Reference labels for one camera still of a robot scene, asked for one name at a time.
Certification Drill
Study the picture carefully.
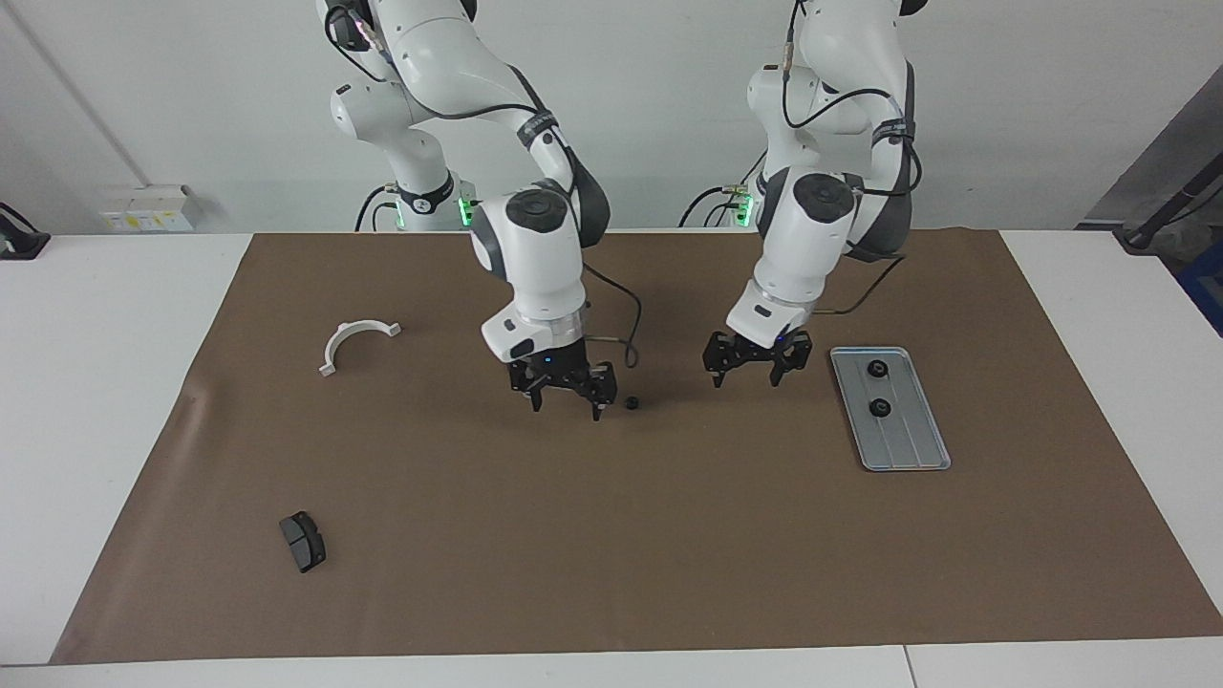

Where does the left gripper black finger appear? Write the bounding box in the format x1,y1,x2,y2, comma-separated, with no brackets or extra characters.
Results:
769,333,815,389
702,333,734,390

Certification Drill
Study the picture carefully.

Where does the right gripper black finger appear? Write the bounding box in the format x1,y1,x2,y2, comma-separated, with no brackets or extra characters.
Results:
576,361,619,422
509,365,548,414

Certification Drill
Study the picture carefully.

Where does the silver metal tray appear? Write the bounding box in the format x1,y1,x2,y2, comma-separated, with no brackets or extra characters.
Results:
829,346,953,473

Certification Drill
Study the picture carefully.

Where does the brown table mat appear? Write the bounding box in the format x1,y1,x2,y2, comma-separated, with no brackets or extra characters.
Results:
50,227,1223,666

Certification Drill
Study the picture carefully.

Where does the white semicircular plastic clamp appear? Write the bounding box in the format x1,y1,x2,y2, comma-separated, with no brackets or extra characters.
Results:
318,320,403,377

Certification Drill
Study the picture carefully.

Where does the dark grey brake pad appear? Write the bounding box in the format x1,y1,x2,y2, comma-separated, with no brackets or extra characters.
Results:
279,511,327,574

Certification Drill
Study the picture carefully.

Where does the black stand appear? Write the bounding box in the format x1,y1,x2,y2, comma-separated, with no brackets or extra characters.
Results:
1118,158,1223,256

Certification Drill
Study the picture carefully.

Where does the blue object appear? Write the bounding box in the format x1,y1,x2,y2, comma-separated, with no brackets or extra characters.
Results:
1177,237,1223,337

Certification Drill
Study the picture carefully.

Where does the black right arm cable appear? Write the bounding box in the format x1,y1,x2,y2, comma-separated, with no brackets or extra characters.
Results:
325,0,643,370

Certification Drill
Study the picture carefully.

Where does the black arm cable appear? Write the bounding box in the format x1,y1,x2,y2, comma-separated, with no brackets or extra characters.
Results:
325,0,643,370
779,0,923,316

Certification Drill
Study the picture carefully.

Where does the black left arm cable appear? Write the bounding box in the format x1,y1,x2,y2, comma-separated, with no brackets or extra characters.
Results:
779,0,923,316

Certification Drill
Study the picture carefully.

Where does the black base cable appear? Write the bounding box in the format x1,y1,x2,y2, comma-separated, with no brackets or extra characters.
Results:
678,158,767,229
354,184,398,233

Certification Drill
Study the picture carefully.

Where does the white wall socket box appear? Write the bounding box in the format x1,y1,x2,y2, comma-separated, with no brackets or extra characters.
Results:
100,184,204,233

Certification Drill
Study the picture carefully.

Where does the black bracket object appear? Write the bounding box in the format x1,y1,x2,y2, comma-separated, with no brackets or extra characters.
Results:
0,201,52,261

